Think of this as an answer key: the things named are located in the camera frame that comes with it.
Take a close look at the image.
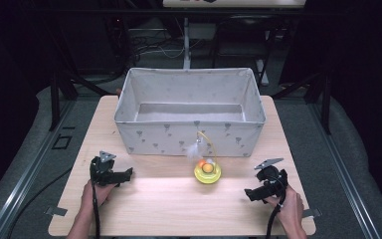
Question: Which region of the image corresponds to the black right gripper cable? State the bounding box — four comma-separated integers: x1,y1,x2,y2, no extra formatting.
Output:
265,170,288,239

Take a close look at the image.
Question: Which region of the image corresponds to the black floor cable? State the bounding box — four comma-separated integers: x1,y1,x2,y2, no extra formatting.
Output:
5,166,74,239

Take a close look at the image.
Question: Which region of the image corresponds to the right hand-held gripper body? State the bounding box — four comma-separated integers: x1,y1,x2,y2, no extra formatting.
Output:
254,157,288,200

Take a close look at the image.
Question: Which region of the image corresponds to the grey metal table bracket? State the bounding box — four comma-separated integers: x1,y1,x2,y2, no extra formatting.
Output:
44,205,69,217
302,207,323,219

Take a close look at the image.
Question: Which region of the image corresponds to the black metal stand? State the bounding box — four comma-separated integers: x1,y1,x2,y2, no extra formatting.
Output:
272,66,333,135
47,64,113,132

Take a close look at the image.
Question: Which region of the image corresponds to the yellow cat toy with feather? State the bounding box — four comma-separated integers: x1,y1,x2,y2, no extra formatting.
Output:
186,130,223,185

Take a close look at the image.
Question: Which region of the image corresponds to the person's right hand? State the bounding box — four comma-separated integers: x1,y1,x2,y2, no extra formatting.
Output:
264,184,304,229

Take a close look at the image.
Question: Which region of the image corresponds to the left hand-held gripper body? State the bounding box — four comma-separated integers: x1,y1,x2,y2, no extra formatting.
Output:
89,150,117,187

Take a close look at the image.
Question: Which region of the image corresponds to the white metal post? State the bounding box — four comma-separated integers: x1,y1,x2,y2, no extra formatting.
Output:
182,16,192,70

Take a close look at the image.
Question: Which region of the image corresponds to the black chair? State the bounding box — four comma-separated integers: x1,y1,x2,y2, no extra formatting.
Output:
211,14,274,88

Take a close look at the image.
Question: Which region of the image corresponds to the tangle of floor cables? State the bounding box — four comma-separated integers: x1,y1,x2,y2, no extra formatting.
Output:
125,28,185,63

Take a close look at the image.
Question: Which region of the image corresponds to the white printed fabric storage box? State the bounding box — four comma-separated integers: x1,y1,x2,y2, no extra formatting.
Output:
113,67,267,158

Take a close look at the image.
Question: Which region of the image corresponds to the light background table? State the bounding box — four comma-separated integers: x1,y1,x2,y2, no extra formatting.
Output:
161,0,308,9

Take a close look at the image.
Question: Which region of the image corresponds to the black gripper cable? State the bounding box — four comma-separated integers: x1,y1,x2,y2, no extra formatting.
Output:
265,170,288,239
92,180,101,239

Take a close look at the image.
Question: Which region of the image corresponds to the person's left hand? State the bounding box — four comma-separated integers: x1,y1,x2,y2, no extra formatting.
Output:
81,180,117,213

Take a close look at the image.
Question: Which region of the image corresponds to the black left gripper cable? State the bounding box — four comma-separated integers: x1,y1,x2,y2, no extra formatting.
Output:
92,180,101,239

